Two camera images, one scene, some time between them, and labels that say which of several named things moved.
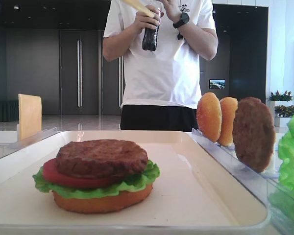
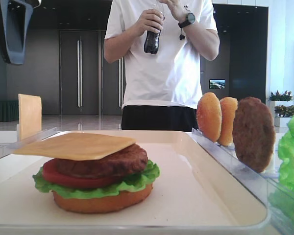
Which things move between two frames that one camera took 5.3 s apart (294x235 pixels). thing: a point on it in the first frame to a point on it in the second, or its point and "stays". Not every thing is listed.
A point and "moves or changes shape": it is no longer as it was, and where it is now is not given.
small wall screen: x=217 y=83 stays
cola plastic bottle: x=150 y=39 moves or changes shape
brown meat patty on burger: x=89 y=158 stays
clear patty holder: x=273 y=170 stays
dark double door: x=89 y=84 stays
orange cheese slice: x=139 y=6 to x=77 y=146
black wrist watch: x=185 y=18 to x=190 y=18
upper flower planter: x=277 y=99 stays
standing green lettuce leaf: x=287 y=200 stays
